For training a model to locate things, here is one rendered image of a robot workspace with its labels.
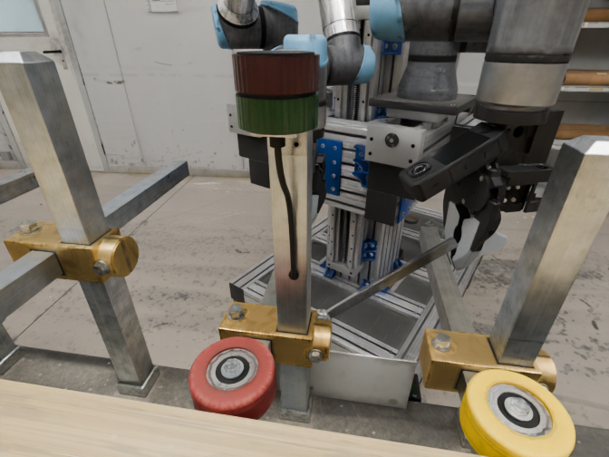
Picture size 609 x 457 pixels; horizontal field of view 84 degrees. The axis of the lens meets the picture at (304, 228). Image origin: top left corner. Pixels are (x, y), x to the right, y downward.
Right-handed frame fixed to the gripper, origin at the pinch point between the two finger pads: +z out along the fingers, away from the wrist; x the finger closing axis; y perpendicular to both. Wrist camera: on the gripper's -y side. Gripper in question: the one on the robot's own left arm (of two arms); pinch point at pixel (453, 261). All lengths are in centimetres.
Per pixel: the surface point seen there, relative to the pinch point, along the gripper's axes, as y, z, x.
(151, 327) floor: -75, 91, 93
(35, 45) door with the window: -189, -20, 331
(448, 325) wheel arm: -2.4, 6.3, -5.0
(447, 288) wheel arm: 1.2, 6.0, 1.3
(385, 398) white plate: -9.6, 19.4, -5.2
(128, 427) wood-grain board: -38.0, 1.1, -14.9
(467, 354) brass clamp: -3.8, 5.0, -10.7
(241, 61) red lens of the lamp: -26.4, -25.1, -9.2
